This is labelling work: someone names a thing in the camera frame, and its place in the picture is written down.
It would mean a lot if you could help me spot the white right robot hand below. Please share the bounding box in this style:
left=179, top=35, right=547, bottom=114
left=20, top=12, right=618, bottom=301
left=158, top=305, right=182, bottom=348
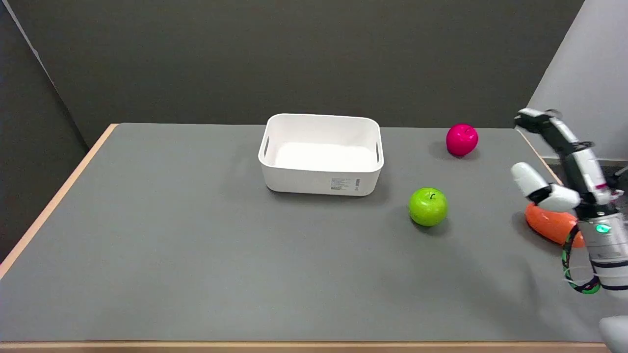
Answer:
left=510, top=108, right=626, bottom=216

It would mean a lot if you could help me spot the orange fruit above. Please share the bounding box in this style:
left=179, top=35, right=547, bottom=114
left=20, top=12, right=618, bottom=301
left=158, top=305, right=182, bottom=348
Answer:
left=525, top=203, right=585, bottom=248

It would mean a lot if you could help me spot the pink apple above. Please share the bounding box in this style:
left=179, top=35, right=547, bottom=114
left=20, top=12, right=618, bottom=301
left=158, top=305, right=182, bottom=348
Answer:
left=445, top=124, right=479, bottom=157

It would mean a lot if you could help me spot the white plastic bin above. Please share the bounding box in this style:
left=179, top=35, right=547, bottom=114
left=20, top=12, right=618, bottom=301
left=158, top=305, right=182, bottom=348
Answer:
left=258, top=114, right=385, bottom=197

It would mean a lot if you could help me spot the green apple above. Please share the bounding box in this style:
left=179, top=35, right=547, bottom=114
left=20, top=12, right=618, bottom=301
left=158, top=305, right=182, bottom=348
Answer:
left=409, top=188, right=448, bottom=227

